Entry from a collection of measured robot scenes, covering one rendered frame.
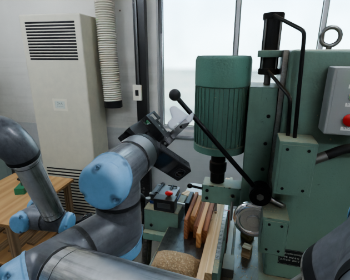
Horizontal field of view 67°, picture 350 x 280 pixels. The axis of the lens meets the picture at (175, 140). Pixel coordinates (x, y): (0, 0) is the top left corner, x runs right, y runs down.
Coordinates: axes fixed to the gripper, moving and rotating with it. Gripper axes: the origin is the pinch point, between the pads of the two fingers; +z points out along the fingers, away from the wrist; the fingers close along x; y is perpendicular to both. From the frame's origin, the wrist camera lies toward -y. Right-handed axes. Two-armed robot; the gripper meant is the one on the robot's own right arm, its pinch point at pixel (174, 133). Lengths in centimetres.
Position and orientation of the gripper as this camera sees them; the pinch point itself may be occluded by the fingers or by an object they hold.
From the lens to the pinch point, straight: 70.4
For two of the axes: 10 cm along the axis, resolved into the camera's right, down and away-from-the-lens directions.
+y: -6.6, -7.5, -0.5
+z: 2.7, -2.9, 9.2
